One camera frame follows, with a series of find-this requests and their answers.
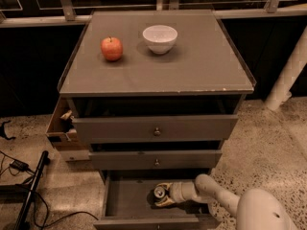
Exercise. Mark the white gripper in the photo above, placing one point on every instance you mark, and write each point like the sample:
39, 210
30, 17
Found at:
177, 192

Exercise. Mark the green soda can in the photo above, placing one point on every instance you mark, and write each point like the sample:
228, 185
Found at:
159, 192

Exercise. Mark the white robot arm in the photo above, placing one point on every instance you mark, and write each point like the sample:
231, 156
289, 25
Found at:
255, 209

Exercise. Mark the grey bottom drawer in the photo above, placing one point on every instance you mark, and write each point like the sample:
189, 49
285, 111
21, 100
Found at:
129, 203

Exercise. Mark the grey drawer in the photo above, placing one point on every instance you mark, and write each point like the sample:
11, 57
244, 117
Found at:
129, 203
159, 155
152, 119

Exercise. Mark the grey middle drawer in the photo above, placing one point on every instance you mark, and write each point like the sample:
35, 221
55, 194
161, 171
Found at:
159, 155

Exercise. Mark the grey top drawer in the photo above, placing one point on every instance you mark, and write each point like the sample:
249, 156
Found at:
152, 119

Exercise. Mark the grey drawer cabinet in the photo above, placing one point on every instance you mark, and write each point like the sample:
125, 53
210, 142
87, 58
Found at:
203, 61

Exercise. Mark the cardboard box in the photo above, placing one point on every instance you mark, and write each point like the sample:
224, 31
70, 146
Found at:
63, 137

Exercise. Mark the black power adapter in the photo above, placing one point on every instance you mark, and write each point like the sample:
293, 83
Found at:
19, 165

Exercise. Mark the white ceramic bowl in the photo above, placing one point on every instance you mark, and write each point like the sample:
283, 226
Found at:
160, 39

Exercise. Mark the red apple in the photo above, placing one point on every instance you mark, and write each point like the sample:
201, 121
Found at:
112, 48

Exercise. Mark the black clip on floor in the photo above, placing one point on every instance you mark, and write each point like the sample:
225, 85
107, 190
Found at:
3, 133

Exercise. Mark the metal window railing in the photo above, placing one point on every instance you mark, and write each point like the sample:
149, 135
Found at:
28, 13

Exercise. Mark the white support post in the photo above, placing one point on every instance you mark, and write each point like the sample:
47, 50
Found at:
281, 91

